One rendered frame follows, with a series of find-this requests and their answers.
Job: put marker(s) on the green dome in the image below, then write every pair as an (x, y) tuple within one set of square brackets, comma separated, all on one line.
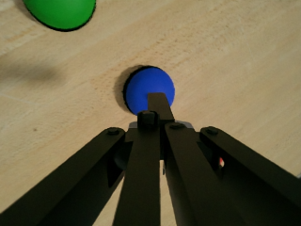
[(63, 15)]

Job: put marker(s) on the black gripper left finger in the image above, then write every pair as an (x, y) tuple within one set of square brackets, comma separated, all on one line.
[(76, 192)]

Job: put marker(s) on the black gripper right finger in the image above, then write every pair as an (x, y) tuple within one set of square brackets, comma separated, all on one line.
[(249, 190)]

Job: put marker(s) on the blue dome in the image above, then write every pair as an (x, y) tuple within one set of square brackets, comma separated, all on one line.
[(144, 80)]

